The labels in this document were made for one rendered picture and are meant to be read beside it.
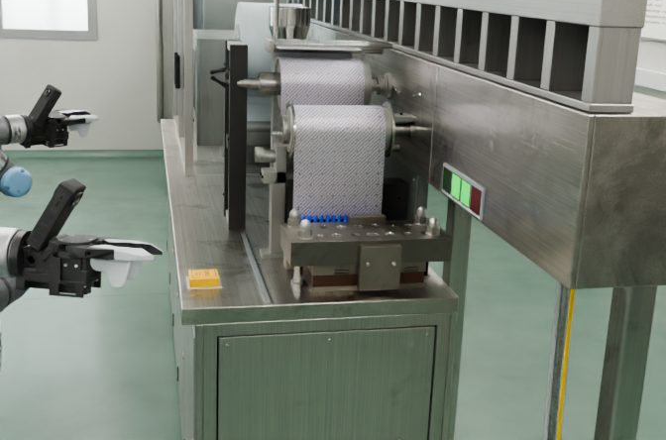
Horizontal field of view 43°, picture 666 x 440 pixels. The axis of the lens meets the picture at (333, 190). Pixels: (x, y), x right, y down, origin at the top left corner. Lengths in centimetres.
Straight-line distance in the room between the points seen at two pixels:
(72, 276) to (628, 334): 99
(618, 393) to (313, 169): 92
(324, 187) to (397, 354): 46
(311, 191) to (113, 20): 560
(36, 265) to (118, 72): 638
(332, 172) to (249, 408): 62
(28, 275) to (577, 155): 88
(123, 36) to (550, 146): 635
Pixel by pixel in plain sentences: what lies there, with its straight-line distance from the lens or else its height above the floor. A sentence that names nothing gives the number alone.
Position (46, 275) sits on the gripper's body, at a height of 119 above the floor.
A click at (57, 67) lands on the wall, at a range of 771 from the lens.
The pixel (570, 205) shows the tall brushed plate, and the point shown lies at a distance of 148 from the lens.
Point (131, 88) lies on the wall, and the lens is 770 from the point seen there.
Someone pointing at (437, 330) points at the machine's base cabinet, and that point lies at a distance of 210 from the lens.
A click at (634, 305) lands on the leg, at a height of 108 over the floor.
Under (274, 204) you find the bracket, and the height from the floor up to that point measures 105.
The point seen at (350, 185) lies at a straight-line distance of 219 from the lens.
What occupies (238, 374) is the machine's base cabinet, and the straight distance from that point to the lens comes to 204.
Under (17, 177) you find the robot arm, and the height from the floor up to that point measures 113.
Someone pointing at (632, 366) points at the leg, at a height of 96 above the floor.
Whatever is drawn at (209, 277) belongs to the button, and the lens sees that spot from 207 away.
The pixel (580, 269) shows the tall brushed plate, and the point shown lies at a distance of 149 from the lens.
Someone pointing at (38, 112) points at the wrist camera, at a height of 126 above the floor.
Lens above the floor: 164
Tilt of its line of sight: 14 degrees down
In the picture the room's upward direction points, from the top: 2 degrees clockwise
